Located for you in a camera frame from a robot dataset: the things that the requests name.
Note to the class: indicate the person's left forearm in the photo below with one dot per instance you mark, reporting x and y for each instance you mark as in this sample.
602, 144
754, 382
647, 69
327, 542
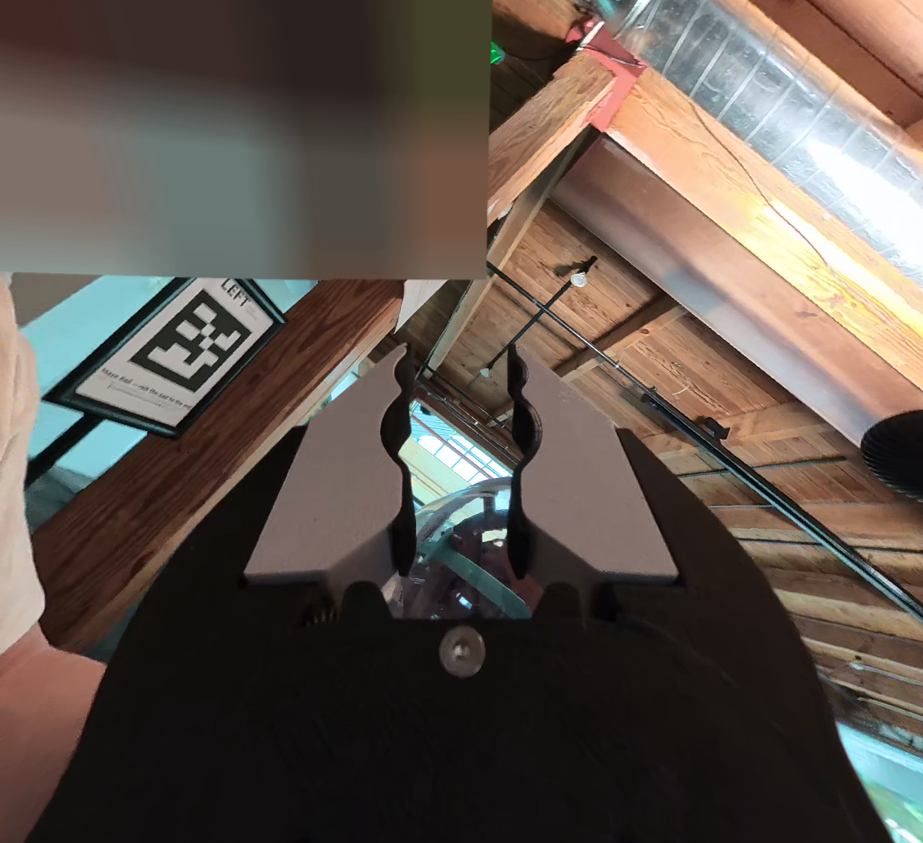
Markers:
43, 735

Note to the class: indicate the white paper notice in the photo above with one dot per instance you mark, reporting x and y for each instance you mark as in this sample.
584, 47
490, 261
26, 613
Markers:
418, 302

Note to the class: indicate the black round lamp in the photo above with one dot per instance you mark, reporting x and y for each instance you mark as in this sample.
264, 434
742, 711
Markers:
894, 453

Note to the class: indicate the black sign stand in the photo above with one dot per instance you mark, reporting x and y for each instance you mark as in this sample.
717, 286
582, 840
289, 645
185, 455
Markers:
61, 446

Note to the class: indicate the clear maze ball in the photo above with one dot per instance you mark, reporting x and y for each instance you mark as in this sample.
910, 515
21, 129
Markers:
461, 554

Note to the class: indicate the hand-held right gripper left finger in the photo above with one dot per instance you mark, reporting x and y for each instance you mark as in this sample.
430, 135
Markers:
332, 504

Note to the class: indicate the rectangular metal air duct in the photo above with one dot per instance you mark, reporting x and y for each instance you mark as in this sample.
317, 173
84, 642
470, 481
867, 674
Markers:
721, 287

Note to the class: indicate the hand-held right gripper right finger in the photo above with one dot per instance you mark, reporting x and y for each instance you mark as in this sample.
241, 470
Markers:
591, 504

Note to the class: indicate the black ceiling rail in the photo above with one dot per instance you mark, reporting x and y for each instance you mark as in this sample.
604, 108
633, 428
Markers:
721, 453

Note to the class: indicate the black track light bar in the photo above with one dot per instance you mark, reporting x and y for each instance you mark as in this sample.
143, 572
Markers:
537, 320

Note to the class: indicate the framed marker sign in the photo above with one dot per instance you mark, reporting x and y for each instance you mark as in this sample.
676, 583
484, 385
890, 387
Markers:
151, 388

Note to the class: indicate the red beam bracket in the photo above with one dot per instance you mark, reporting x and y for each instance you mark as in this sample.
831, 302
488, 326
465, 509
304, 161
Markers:
606, 71

